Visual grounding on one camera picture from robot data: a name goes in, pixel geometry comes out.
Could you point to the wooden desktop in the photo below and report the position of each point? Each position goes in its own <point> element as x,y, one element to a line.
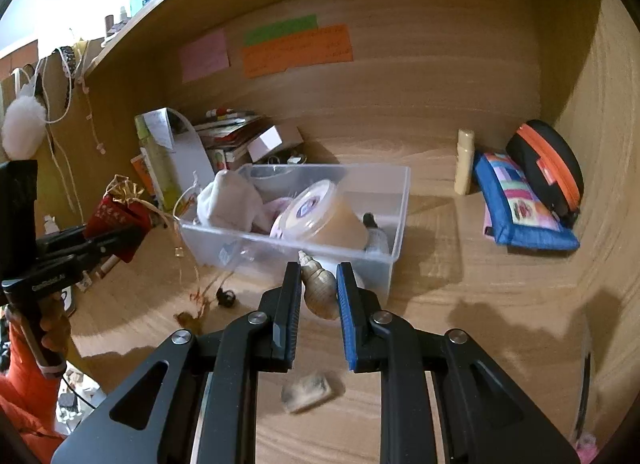
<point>450,294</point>

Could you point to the black case with orange zip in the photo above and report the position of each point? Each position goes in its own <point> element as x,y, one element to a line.
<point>545,158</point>

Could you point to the small black earbud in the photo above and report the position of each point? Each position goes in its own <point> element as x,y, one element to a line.
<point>226,298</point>

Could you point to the blue patchwork pouch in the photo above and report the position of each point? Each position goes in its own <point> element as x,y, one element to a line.
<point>520,209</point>

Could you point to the beige spiral seashell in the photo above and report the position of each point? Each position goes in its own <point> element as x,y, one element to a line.
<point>317,289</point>

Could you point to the person's left forearm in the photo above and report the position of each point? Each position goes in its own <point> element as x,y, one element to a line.
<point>25,394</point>

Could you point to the stack of books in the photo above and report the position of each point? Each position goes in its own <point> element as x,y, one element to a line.
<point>230,136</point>

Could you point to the orange packet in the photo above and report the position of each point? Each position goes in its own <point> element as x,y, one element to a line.
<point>141,173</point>

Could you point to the cream bottle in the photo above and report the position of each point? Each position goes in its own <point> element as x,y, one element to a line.
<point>464,163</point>

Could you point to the clear plastic storage box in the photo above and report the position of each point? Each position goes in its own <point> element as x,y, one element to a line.
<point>230,244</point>

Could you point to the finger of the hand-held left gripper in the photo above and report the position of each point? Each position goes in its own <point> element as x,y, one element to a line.
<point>70,259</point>
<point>65,236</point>

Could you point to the clear jar with purple lid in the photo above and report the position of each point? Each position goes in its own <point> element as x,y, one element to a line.
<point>320,221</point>

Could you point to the small white box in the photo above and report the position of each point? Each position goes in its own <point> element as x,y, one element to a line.
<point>272,143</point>

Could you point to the green carton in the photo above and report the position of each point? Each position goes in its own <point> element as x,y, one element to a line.
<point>160,168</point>

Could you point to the dark green bottle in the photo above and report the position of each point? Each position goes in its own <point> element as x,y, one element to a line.
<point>375,236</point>

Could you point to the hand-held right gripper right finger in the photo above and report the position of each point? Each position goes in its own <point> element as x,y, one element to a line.
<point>347,314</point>

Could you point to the green sticky note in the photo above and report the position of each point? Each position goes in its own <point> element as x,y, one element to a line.
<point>280,29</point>

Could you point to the person's left hand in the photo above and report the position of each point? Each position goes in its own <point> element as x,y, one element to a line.
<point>55,329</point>

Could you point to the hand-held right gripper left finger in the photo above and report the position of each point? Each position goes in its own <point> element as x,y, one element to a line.
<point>287,314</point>

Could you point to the pink sticky note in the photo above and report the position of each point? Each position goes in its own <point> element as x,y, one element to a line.
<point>205,56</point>

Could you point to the white pompom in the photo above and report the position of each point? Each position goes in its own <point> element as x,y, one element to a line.
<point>22,126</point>

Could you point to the orange sticky note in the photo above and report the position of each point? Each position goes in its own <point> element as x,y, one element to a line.
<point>300,51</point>

